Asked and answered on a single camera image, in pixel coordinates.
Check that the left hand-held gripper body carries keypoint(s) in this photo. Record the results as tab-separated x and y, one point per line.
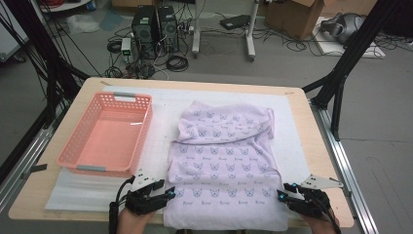
142	201

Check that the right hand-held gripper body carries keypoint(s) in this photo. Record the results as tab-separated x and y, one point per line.
308	204

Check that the lilac printed towel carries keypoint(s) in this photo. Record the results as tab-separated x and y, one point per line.
227	162

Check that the pink plastic basket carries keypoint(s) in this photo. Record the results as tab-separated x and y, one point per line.
110	139

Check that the person's right hand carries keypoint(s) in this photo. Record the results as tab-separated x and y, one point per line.
319	226

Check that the white grid mat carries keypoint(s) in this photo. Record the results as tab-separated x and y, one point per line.
162	130

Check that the white power box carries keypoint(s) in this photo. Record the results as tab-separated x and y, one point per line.
126	47

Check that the white flat board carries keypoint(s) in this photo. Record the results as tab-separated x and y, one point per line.
328	47

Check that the black computer tower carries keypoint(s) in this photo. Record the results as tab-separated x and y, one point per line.
168	29
144	32

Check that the white metal stand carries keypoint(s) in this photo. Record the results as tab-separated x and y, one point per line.
250	39

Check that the large cardboard box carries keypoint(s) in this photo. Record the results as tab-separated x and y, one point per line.
292	19

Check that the grey headset device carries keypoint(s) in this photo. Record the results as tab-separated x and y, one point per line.
344	27

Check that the teal floor sheet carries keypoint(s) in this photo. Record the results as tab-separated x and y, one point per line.
111	20

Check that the black flat box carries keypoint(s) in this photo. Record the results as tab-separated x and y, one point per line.
234	22

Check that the clear plastic bag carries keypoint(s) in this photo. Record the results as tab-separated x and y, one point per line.
82	24

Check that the round white table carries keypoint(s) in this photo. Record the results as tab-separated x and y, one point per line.
69	6

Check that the aluminium rail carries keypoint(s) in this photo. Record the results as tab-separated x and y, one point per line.
26	162
357	204

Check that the grey metal bracket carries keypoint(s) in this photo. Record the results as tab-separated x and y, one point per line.
37	168

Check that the black metal frame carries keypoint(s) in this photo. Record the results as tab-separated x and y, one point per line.
42	48
354	48

